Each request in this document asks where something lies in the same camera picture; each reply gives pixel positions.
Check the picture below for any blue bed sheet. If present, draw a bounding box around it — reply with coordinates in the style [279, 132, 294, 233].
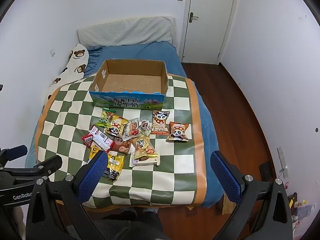
[25, 41, 225, 209]

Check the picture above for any person's left forearm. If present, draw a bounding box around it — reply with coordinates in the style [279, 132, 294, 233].
[10, 205, 28, 233]

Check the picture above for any small clear snack packet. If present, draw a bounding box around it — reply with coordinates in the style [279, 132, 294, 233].
[138, 120, 151, 137]

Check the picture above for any grey textured pillow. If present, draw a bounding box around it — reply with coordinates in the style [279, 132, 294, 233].
[76, 16, 175, 48]

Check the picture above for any orange brown panda snack packet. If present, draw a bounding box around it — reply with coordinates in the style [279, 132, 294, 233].
[166, 121, 191, 143]

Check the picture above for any white power strip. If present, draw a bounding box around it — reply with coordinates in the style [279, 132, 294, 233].
[277, 147, 289, 179]

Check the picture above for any cardboard box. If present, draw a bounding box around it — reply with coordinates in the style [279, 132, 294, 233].
[89, 59, 169, 110]

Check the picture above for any large cracker snack packet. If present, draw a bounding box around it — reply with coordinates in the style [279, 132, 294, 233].
[129, 136, 161, 167]

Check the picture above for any white bear print pillow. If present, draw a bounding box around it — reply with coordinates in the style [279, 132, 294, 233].
[47, 43, 90, 102]

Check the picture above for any pink white snack packet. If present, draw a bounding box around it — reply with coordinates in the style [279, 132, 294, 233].
[89, 125, 112, 153]

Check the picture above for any small red snack packet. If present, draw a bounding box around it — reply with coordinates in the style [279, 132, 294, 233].
[82, 134, 94, 147]

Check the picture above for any yellow black snack packet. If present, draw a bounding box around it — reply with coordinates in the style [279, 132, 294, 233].
[89, 145, 125, 182]

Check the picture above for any white orange panda snack packet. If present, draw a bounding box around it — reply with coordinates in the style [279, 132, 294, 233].
[150, 110, 171, 136]

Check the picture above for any green checkered blanket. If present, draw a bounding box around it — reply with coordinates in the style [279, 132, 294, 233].
[35, 74, 208, 209]

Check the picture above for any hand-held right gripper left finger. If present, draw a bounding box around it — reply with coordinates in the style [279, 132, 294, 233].
[25, 150, 109, 240]

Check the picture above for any colourful clutter pile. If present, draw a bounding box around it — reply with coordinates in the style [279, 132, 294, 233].
[285, 180, 318, 230]

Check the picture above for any silver cartoon snack packet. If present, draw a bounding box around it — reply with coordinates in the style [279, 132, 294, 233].
[122, 119, 140, 141]

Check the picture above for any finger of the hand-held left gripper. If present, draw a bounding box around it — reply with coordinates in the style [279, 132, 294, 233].
[0, 144, 28, 167]
[32, 154, 63, 179]

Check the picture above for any green pea snack packet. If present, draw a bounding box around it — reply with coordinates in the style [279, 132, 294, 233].
[98, 107, 117, 128]

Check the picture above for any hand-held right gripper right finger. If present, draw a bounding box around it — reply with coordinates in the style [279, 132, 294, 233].
[210, 150, 293, 240]

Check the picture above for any yellow panda snack packet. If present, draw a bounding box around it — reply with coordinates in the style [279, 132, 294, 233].
[104, 115, 128, 138]

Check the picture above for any white door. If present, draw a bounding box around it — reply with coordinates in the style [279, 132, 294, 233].
[183, 0, 237, 65]

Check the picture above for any brown red snack packet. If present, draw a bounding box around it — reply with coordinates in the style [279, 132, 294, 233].
[110, 136, 132, 155]

